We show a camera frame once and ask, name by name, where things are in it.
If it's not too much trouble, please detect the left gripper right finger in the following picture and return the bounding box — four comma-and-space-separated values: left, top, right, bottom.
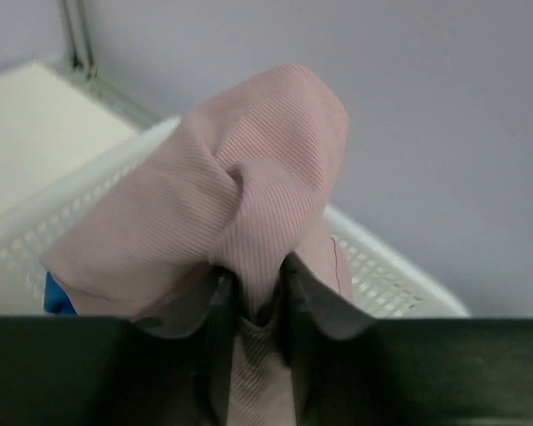
281, 255, 533, 425

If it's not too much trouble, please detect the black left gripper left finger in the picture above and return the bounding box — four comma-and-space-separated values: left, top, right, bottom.
0, 270, 237, 425

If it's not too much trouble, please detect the blue tank top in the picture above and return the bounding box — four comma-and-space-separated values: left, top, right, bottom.
44, 272, 76, 316

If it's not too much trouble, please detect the mauve tank top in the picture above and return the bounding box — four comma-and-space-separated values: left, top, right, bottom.
42, 64, 352, 425

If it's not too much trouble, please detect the white plastic basket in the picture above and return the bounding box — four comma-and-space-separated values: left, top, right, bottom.
0, 115, 470, 320

